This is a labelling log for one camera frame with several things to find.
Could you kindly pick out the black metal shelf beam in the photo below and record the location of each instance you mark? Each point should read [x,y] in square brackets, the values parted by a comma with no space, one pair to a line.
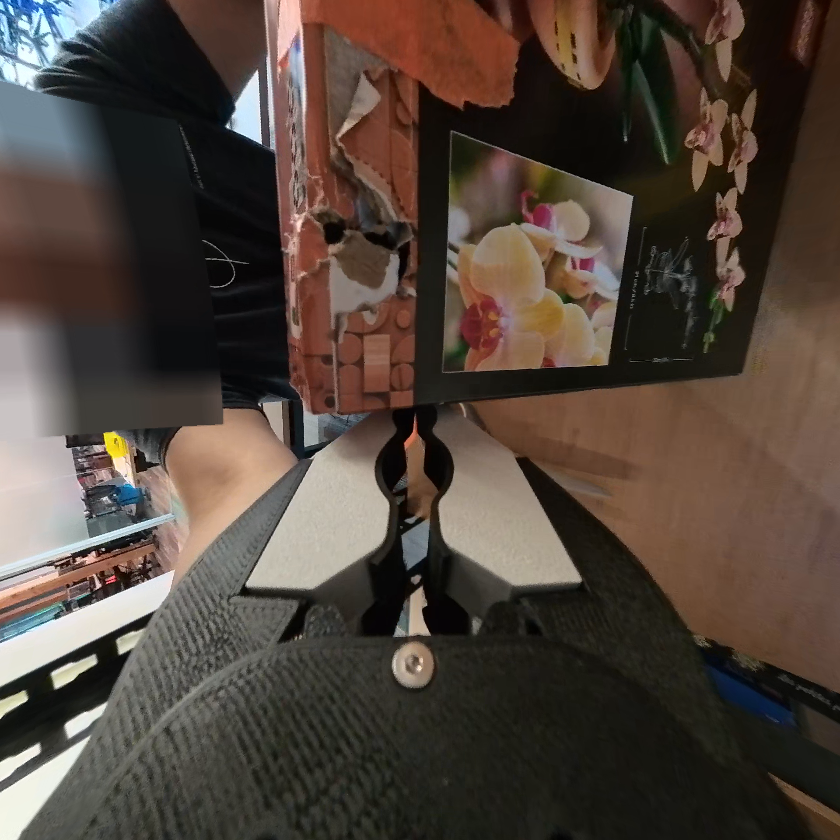
[807,741]

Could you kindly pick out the person's left forearm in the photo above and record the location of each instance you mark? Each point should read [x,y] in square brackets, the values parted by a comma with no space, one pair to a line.
[216,52]

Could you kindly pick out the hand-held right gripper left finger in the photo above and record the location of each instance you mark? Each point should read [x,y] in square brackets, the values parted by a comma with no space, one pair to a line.
[308,525]

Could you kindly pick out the orange tape strip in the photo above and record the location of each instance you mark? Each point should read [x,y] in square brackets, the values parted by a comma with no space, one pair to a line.
[426,46]

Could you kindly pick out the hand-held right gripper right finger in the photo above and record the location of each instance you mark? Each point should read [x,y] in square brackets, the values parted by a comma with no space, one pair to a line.
[505,525]

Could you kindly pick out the orchid print toy box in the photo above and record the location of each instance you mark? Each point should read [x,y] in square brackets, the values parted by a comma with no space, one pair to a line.
[538,262]

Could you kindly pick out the wooden desk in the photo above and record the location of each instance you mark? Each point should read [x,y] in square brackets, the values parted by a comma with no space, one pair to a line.
[754,492]

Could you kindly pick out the person's right forearm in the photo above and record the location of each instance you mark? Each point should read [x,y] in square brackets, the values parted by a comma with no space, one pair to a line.
[223,479]

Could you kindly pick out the person's black shirt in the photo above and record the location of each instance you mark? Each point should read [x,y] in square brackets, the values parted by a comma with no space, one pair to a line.
[249,295]

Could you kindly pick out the black perforated rack frame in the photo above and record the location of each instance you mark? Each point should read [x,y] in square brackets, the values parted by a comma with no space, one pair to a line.
[59,682]

